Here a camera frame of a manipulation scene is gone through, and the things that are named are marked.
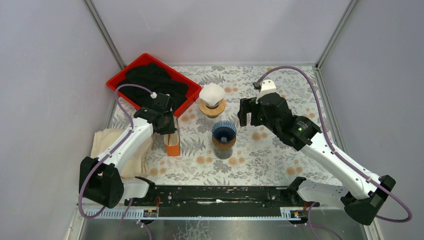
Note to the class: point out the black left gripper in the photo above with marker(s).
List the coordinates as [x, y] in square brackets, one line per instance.
[168, 126]

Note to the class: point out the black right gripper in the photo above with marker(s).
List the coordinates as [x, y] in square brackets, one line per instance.
[248, 105]

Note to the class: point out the clear ribbed glass dripper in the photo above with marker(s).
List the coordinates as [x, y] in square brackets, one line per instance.
[212, 105]

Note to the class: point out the blue ribbed glass dripper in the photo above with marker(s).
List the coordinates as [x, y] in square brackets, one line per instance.
[224, 131]

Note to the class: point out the white paper coffee filter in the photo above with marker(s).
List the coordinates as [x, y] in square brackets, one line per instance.
[212, 92]

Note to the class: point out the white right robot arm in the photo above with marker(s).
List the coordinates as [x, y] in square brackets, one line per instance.
[361, 194]

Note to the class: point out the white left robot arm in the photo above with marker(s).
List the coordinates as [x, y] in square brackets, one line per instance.
[100, 177]

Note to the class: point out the orange coffee filter box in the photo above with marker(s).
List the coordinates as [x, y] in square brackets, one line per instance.
[172, 141]

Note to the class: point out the black cloth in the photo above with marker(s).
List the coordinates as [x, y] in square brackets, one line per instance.
[155, 79]

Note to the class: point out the red plastic tray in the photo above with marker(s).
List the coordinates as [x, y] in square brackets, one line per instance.
[146, 59]

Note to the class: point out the beige cloth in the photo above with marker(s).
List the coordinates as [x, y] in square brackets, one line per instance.
[136, 165]

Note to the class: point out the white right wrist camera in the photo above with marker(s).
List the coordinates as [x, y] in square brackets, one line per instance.
[265, 87]

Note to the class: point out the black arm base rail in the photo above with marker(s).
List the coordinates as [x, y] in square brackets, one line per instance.
[213, 201]

